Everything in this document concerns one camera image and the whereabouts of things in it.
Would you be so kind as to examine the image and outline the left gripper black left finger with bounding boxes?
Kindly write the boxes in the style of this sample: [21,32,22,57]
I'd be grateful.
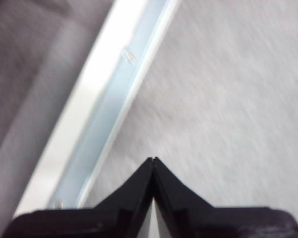
[2,157,155,238]

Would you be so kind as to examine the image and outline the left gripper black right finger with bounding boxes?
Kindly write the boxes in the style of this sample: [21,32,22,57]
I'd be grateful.
[152,156,298,238]

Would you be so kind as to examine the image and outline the oven door with beige handle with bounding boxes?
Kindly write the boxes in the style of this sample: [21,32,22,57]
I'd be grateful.
[0,0,171,216]

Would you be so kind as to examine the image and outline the cream Toshiba toaster oven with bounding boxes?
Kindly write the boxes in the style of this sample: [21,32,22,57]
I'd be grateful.
[76,0,298,238]

